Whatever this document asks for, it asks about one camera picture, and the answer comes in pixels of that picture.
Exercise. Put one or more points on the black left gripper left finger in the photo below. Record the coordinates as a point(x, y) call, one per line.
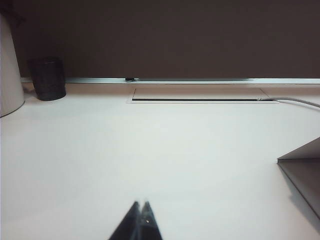
point(128, 225)

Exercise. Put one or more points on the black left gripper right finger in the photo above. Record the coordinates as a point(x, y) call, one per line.
point(150, 225)

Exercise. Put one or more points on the square mirror with white base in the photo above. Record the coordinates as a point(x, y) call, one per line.
point(303, 172)

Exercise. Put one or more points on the white cone lamp base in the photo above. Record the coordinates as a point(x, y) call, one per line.
point(8, 75)

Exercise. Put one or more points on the small black clip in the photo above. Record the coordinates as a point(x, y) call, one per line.
point(129, 79)

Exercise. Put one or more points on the black mesh pen holder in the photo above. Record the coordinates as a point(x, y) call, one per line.
point(48, 80)

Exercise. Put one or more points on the brown desk partition panel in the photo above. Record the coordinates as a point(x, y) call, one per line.
point(175, 37)

